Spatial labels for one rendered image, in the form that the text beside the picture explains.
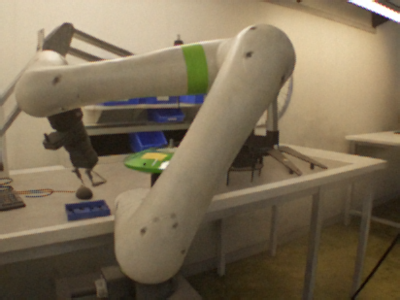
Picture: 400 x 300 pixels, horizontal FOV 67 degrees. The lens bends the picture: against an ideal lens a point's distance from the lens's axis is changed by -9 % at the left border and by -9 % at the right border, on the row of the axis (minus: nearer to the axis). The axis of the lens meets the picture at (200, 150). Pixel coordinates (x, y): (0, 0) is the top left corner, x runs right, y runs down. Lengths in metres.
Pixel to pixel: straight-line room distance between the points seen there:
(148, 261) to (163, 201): 0.10
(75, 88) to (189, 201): 0.32
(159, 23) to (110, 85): 1.44
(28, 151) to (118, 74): 1.24
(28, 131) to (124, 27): 0.79
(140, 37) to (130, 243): 1.59
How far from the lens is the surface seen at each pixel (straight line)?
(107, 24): 1.97
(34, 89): 0.70
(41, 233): 0.94
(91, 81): 0.69
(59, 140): 0.86
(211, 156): 0.55
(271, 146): 1.69
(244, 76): 0.56
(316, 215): 1.68
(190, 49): 0.72
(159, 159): 0.97
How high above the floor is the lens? 1.26
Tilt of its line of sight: 9 degrees down
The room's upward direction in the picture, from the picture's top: straight up
